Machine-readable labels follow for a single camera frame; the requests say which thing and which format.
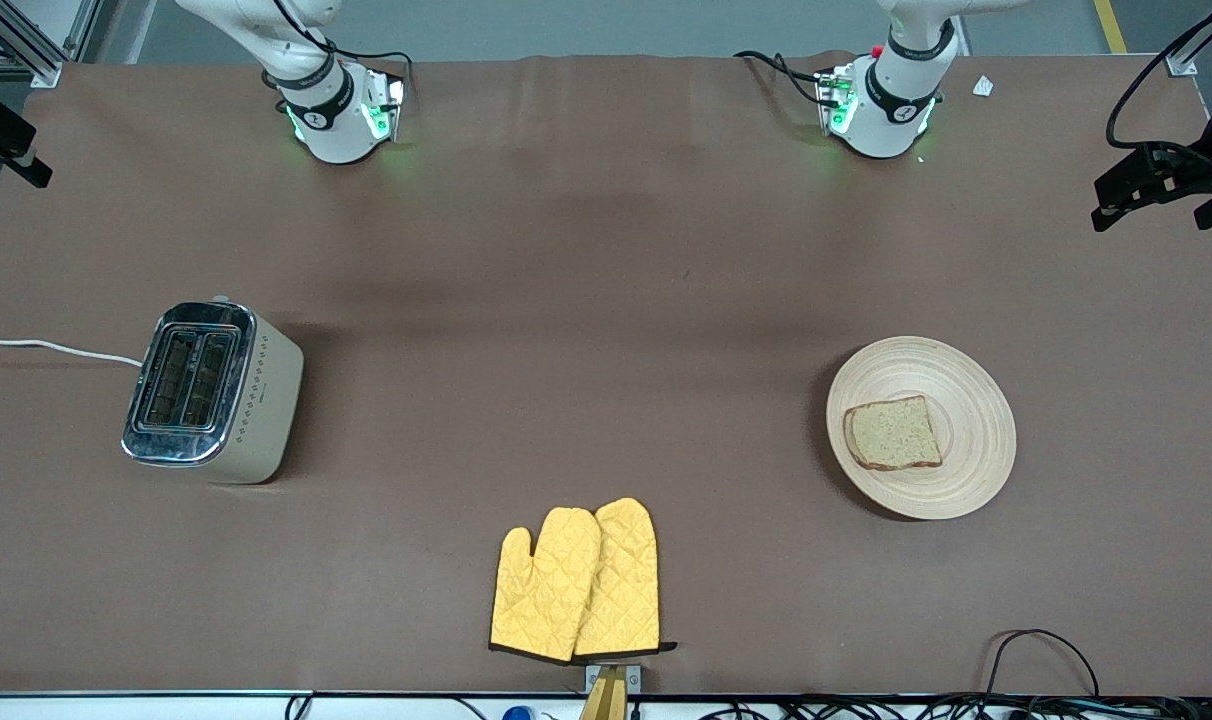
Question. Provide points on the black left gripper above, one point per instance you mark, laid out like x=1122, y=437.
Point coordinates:
x=1188, y=164

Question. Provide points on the round wooden plate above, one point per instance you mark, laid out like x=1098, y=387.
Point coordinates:
x=966, y=470

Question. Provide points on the slice of bread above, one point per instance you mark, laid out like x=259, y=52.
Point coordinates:
x=896, y=435

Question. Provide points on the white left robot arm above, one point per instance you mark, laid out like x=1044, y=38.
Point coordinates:
x=891, y=110

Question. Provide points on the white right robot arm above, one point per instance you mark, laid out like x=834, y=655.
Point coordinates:
x=326, y=125

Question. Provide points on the cream and chrome toaster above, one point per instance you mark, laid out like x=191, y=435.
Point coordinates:
x=266, y=400

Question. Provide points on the small white paper tag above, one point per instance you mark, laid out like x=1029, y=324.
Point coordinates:
x=983, y=86

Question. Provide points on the brown table cover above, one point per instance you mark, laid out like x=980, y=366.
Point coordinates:
x=766, y=250

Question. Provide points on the yellow quilted oven mitt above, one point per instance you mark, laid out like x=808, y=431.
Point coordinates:
x=546, y=590
x=626, y=580

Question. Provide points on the small blue cap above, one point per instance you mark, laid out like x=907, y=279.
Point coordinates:
x=518, y=714

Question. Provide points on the aluminium frame profile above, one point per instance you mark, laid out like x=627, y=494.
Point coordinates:
x=16, y=40

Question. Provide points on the small aluminium corner bracket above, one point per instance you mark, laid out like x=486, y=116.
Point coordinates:
x=1181, y=65

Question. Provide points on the grey metal bracket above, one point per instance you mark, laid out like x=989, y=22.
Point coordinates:
x=634, y=680

